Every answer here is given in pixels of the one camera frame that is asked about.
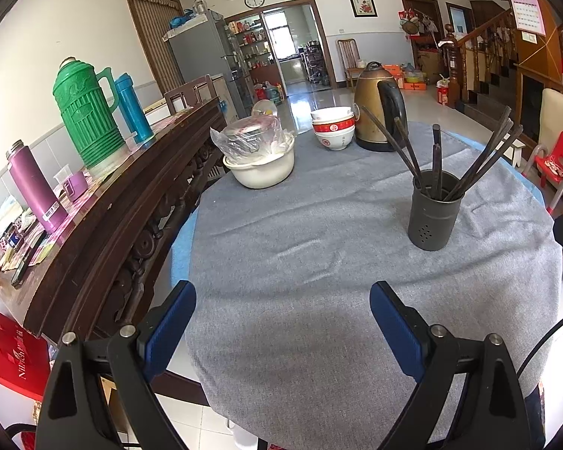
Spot gold black electric kettle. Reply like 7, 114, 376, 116
354, 61, 408, 152

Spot red plastic child chair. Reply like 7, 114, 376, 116
522, 131, 563, 215

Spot dark chopstick six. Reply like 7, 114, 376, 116
449, 119, 516, 200

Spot dark grey utensil holder cup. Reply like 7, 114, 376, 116
408, 169, 463, 251

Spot grey table cloth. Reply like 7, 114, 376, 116
186, 133, 563, 449

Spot white basin with plastic bag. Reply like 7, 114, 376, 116
210, 115, 295, 190

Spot blue thermos flask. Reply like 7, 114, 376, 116
114, 73, 153, 144

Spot wooden staircase railing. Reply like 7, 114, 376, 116
438, 9, 519, 109

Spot wooden chair by wall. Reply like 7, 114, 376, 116
336, 39, 363, 89

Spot green thermos jug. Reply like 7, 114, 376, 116
53, 57, 125, 169

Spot grey refrigerator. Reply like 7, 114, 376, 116
163, 9, 253, 122

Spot pink mug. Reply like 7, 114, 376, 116
63, 171, 88, 202

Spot dark chopstick four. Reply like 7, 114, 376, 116
431, 143, 442, 200

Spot dark chopstick two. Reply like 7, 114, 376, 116
394, 117, 424, 190

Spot wall calendar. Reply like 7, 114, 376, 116
510, 0, 546, 36

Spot purple thermos bottle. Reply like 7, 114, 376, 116
7, 140, 68, 234

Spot dark carved wooden sideboard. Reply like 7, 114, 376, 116
0, 99, 226, 341

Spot red white stacked bowls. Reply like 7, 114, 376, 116
311, 107, 356, 152

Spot red paper bag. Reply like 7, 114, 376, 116
0, 313, 50, 401

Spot framed wall picture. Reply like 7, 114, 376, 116
350, 0, 377, 18

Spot cream armchair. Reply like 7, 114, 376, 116
538, 88, 563, 152

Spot small white stool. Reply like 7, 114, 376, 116
503, 139, 526, 169

